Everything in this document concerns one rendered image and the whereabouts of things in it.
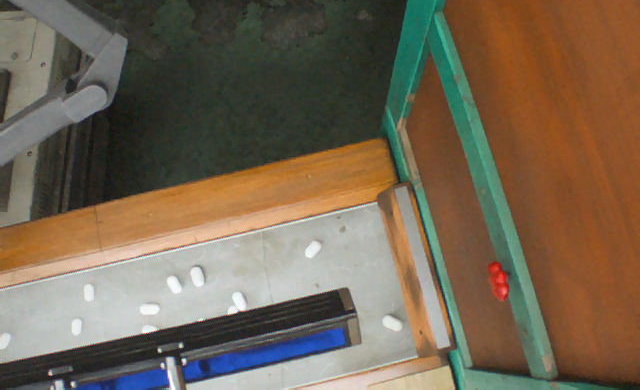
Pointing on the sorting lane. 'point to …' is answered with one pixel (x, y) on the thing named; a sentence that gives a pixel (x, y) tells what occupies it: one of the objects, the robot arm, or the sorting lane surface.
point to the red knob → (499, 280)
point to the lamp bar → (201, 347)
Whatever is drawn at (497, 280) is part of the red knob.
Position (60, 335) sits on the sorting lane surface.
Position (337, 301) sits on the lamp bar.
